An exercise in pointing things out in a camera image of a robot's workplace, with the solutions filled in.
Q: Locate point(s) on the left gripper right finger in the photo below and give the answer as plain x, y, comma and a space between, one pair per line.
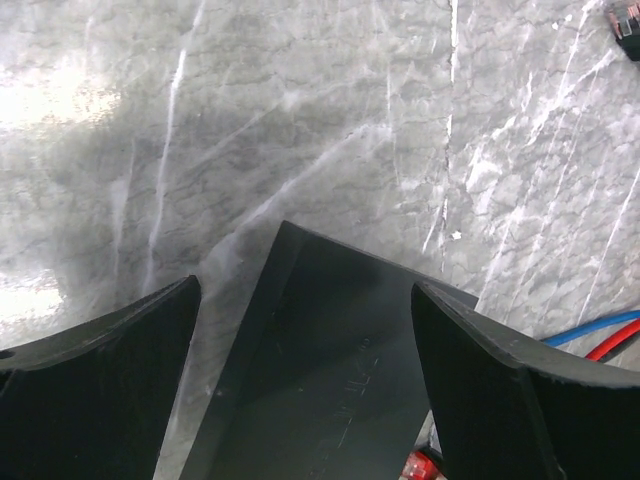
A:
507, 406

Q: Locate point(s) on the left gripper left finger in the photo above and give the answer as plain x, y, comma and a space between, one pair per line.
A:
94, 401

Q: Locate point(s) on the black network switch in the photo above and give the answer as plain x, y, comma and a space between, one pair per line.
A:
323, 380

